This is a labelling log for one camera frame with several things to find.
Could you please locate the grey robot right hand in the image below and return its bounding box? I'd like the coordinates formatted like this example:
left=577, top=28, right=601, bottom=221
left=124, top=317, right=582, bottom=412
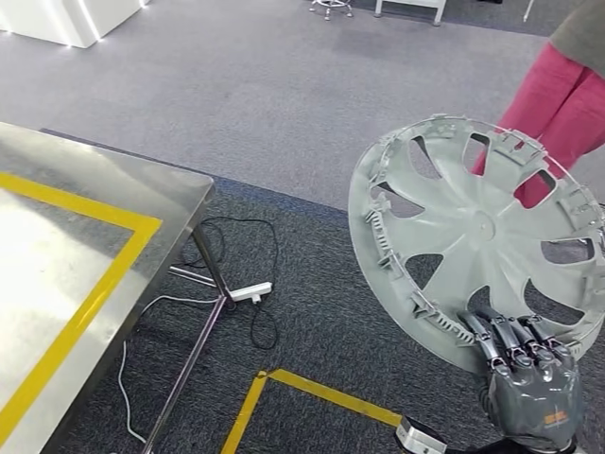
left=457, top=306, right=585, bottom=454

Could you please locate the grey plastic wheel hubcap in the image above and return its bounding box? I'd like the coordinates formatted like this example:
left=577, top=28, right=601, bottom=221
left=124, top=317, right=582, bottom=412
left=349, top=113, right=605, bottom=377

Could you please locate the stainless steel workbench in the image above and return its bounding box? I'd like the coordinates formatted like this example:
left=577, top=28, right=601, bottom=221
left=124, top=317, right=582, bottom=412
left=0, top=120, right=238, bottom=454

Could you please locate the yellow floor tape outline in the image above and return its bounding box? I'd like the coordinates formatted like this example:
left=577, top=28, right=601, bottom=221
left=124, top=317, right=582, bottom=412
left=220, top=368, right=404, bottom=454

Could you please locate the person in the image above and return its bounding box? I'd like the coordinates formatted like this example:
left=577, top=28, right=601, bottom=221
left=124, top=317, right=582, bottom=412
left=471, top=0, right=605, bottom=211

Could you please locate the white power strip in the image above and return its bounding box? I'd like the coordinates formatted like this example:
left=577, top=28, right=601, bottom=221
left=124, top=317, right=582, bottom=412
left=229, top=281, right=274, bottom=306

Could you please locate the white bench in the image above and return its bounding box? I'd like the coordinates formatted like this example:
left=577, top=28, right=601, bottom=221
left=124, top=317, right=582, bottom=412
left=373, top=0, right=449, bottom=27

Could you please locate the chrome stool base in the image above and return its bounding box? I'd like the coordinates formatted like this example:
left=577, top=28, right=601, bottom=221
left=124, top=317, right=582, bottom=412
left=309, top=0, right=355, bottom=22

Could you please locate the white lit plinth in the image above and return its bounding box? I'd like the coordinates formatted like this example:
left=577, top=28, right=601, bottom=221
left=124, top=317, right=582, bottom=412
left=0, top=0, right=152, bottom=50

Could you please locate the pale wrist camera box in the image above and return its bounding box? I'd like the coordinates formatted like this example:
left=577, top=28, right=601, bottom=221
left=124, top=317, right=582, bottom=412
left=395, top=415, right=448, bottom=454

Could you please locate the black floor cable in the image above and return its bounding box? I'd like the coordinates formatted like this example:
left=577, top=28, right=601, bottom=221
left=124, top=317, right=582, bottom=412
left=180, top=215, right=281, bottom=352

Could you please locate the white floor cable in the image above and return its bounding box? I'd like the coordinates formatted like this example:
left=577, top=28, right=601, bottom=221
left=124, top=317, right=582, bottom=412
left=116, top=292, right=223, bottom=446

